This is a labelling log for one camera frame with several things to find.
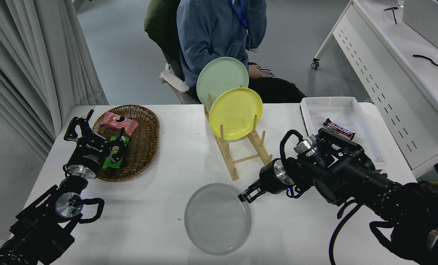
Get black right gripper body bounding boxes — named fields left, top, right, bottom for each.
left=259, top=159, right=288, bottom=195

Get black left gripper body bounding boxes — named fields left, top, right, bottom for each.
left=66, top=134, right=110, bottom=174

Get grey plate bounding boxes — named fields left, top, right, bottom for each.
left=184, top=183, right=252, bottom=255

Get wooden plate rack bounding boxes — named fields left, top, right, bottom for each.
left=204, top=85, right=273, bottom=181

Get yellow plate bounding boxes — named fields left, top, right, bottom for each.
left=208, top=87, right=263, bottom=141

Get pale green plate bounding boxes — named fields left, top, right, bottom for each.
left=196, top=57, right=249, bottom=108

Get person's hand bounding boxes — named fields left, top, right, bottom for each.
left=248, top=64, right=264, bottom=79

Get green snack packet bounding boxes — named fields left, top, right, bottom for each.
left=102, top=135, right=130, bottom=169

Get brown wicker basket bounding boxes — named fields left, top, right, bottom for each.
left=92, top=105, right=160, bottom=183

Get pink snack packet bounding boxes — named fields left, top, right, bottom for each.
left=100, top=111, right=139, bottom=137

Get white chair with dark back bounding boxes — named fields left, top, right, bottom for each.
left=144, top=0, right=201, bottom=105

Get brown Snickers bar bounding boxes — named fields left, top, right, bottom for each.
left=323, top=118, right=356, bottom=140

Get grey curtain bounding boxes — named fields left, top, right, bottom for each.
left=0, top=0, right=109, bottom=159

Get white tray with cork base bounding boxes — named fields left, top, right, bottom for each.
left=300, top=96, right=386, bottom=166

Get person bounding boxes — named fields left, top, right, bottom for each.
left=177, top=0, right=307, bottom=104

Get white perforated desk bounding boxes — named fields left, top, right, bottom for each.
left=311, top=0, right=438, bottom=181

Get black glasses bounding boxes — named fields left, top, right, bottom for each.
left=384, top=7, right=399, bottom=25

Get silver laptop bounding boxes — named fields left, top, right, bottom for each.
left=402, top=0, right=438, bottom=50

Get blue lanyard with badge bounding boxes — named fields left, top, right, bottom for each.
left=228, top=0, right=252, bottom=51

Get black cable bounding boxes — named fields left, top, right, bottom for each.
left=413, top=54, right=438, bottom=68

